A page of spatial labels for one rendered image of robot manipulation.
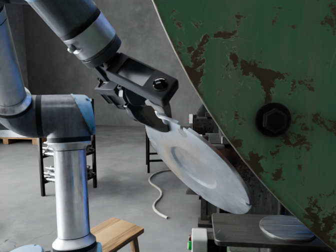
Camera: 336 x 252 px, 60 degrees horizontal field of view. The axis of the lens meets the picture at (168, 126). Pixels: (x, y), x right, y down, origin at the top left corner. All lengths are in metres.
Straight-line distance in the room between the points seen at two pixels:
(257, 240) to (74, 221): 0.46
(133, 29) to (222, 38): 7.33
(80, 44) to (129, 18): 7.13
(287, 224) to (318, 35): 0.62
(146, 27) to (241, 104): 7.28
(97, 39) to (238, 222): 0.54
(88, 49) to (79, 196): 0.47
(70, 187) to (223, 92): 0.67
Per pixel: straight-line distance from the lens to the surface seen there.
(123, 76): 0.47
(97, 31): 0.46
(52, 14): 0.45
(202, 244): 1.01
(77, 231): 0.85
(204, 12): 0.20
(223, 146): 2.25
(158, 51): 7.35
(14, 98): 0.75
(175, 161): 0.70
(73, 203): 0.83
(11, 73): 0.70
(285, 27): 0.21
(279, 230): 0.76
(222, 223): 0.76
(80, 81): 7.80
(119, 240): 1.60
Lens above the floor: 1.13
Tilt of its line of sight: 9 degrees down
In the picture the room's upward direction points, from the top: straight up
